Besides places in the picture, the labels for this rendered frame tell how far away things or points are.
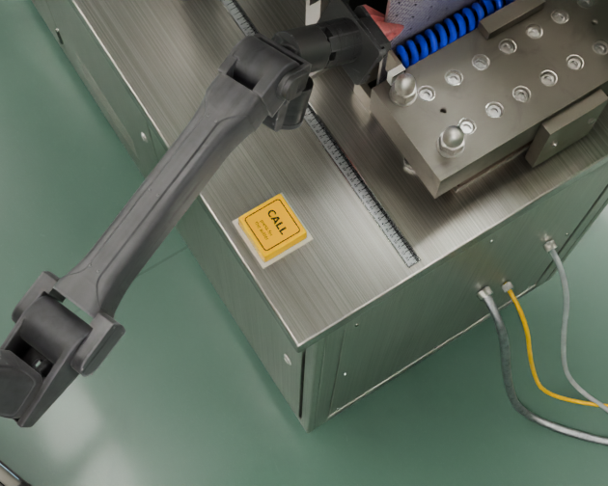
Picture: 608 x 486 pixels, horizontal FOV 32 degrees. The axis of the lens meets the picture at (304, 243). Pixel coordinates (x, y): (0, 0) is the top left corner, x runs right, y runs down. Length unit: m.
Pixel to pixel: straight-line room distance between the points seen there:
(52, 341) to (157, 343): 1.20
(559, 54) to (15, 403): 0.84
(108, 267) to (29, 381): 0.15
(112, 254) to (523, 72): 0.61
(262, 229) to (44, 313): 0.38
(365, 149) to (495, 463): 1.01
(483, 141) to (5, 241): 1.39
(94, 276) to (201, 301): 1.22
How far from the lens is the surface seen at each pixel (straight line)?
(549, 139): 1.47
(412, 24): 1.45
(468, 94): 1.44
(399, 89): 1.40
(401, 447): 2.33
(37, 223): 2.52
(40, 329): 1.20
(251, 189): 1.51
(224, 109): 1.21
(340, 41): 1.32
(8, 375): 1.15
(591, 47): 1.51
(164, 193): 1.19
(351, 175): 1.52
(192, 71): 1.59
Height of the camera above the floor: 2.29
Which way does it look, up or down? 70 degrees down
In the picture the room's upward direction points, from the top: 2 degrees clockwise
